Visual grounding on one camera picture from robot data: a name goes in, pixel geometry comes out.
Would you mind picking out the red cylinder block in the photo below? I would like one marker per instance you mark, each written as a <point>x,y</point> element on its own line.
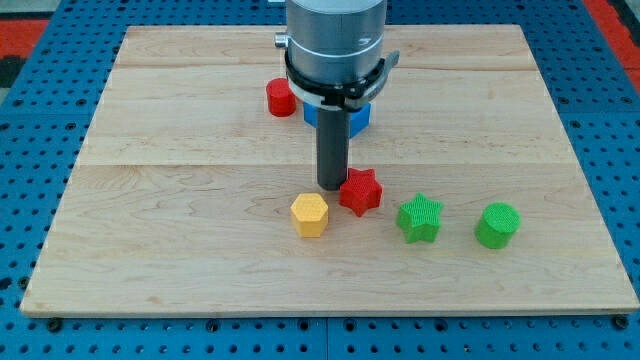
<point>280,99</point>

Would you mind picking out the red star block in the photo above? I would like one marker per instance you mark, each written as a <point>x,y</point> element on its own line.
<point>361,191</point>

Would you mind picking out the blue hexagon block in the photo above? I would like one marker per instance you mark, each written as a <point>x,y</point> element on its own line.
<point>358,120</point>

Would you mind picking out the yellow hexagon block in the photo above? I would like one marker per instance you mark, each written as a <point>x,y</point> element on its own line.
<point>309,215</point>

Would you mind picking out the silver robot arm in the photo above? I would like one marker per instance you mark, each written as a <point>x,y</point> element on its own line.
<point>334,41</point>

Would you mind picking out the green star block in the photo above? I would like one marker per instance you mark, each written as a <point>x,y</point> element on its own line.
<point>419,219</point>

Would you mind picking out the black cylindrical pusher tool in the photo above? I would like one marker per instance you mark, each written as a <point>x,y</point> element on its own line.
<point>332,144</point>

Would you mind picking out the wooden board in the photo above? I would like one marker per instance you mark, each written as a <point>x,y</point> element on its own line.
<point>179,202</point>

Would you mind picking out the green cylinder block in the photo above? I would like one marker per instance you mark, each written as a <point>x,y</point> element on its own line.
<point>497,225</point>

